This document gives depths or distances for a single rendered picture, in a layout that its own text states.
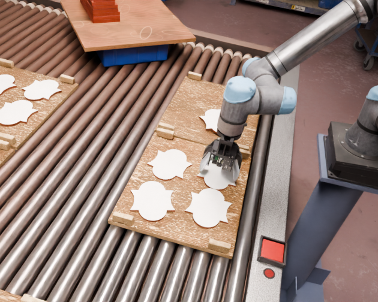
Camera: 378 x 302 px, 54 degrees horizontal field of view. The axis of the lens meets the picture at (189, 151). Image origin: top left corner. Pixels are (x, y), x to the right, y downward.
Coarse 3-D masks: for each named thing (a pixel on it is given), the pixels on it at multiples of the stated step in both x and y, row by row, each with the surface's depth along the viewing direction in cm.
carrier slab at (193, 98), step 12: (192, 84) 158; (204, 84) 160; (216, 84) 161; (180, 96) 151; (192, 96) 152; (204, 96) 153; (216, 96) 154; (168, 108) 143; (180, 108) 144; (192, 108) 145; (204, 108) 146; (216, 108) 147; (168, 120) 138; (180, 120) 139; (192, 120) 140; (252, 120) 144; (180, 132) 134; (192, 132) 134; (204, 132) 135; (252, 132) 139; (204, 144) 131; (252, 144) 134
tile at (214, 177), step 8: (208, 168) 120; (216, 168) 121; (200, 176) 118; (208, 176) 118; (216, 176) 118; (224, 176) 119; (232, 176) 119; (208, 184) 115; (216, 184) 116; (224, 184) 116; (232, 184) 117
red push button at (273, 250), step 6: (264, 240) 104; (264, 246) 103; (270, 246) 103; (276, 246) 103; (282, 246) 103; (264, 252) 101; (270, 252) 101; (276, 252) 102; (282, 252) 102; (270, 258) 100; (276, 258) 100; (282, 258) 100
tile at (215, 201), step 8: (192, 192) 112; (200, 192) 112; (208, 192) 113; (216, 192) 113; (192, 200) 110; (200, 200) 110; (208, 200) 110; (216, 200) 111; (192, 208) 107; (200, 208) 108; (208, 208) 108; (216, 208) 109; (224, 208) 109; (200, 216) 106; (208, 216) 106; (216, 216) 106; (224, 216) 107; (200, 224) 104; (208, 224) 104; (216, 224) 104
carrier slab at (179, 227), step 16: (160, 144) 127; (176, 144) 128; (192, 144) 130; (144, 160) 121; (192, 160) 124; (144, 176) 116; (192, 176) 118; (240, 176) 121; (128, 192) 110; (176, 192) 112; (224, 192) 115; (240, 192) 116; (128, 208) 106; (176, 208) 108; (240, 208) 111; (112, 224) 102; (144, 224) 102; (160, 224) 103; (176, 224) 104; (192, 224) 104; (224, 224) 106; (176, 240) 100; (192, 240) 100; (208, 240) 101; (224, 240) 102; (224, 256) 99
